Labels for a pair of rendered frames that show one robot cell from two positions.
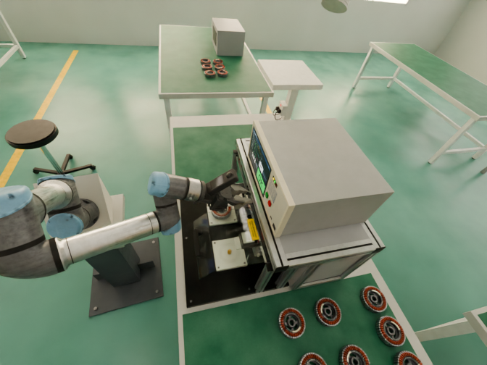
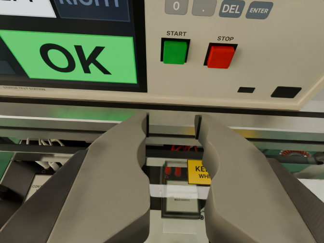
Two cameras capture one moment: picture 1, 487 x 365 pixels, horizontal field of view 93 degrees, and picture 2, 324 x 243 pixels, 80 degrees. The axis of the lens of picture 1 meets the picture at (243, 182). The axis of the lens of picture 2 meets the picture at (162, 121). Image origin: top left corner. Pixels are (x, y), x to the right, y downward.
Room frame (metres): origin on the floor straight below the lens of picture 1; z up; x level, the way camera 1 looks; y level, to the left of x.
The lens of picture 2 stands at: (0.51, 0.04, 1.28)
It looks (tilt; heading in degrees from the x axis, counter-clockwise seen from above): 56 degrees down; 289
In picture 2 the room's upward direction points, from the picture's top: 4 degrees clockwise
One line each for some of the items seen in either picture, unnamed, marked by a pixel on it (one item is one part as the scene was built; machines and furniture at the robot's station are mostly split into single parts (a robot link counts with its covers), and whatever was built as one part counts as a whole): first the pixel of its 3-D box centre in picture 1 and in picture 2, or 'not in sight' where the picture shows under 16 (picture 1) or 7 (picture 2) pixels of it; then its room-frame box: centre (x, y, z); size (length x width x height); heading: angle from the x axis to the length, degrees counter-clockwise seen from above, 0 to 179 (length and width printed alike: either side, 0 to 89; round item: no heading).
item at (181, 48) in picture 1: (207, 83); not in sight; (2.89, 0.68, 0.37); 1.85 x 1.10 x 0.75; 20
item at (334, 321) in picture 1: (327, 311); not in sight; (0.29, -0.46, 0.77); 0.11 x 0.11 x 0.04
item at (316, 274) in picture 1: (330, 269); not in sight; (0.42, -0.44, 0.91); 0.28 x 0.03 x 0.32; 110
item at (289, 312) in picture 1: (291, 322); not in sight; (0.22, -0.30, 0.77); 0.11 x 0.11 x 0.04
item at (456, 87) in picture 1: (421, 96); not in sight; (3.57, -2.42, 0.37); 2.10 x 0.90 x 0.75; 20
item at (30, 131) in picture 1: (50, 154); not in sight; (1.32, 1.76, 0.28); 0.54 x 0.49 x 0.56; 110
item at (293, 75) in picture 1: (281, 101); not in sight; (1.64, -0.18, 0.98); 0.37 x 0.35 x 0.46; 20
